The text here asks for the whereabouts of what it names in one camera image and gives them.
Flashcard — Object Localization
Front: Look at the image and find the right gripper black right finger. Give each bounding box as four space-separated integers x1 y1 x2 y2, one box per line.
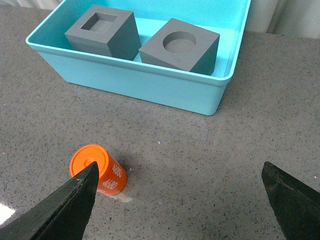
261 161 320 240

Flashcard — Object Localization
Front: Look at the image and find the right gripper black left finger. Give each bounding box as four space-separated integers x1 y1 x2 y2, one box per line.
0 161 99 240

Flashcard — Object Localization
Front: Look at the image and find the orange cylinder marked 4680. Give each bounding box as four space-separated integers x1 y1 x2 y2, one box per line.
69 144 127 196

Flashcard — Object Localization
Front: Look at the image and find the gray block with square hole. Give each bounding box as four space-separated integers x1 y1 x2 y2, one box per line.
64 5 141 61

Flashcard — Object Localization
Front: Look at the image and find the gray block with round hole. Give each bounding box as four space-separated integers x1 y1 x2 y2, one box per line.
139 18 220 76

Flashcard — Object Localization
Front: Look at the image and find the light blue plastic box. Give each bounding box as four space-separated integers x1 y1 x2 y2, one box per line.
25 0 251 116

